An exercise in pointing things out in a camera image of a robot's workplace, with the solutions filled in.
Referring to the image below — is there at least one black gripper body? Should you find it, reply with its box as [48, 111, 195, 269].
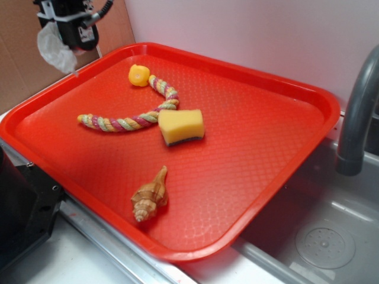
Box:
[33, 0, 99, 51]

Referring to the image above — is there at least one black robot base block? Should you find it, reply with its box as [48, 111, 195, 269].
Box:
[1, 150, 63, 271]

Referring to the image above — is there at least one yellow plastic toy piece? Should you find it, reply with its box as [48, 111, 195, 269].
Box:
[128, 64, 150, 87]

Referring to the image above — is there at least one yellow sponge with dark pad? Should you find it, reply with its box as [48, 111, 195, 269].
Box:
[158, 109, 205, 146]

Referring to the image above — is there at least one red plastic tray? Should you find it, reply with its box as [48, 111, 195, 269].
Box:
[1, 43, 340, 263]

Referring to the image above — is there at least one brown conch seashell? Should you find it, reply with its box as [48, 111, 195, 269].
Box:
[131, 166, 168, 222]

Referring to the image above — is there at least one grey faucet spout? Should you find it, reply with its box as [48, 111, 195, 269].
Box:
[336, 47, 378, 176]

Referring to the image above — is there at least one grey plastic sink basin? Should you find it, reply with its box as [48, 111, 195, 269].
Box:
[181, 124, 378, 283]

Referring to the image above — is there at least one round sink drain cover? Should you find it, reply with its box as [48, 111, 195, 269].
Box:
[295, 221, 355, 269]

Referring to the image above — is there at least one grey braided cable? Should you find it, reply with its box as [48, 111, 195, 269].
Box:
[81, 0, 114, 29]

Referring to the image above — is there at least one multicolour twisted rope toy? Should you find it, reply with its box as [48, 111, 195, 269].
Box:
[77, 75, 179, 133]

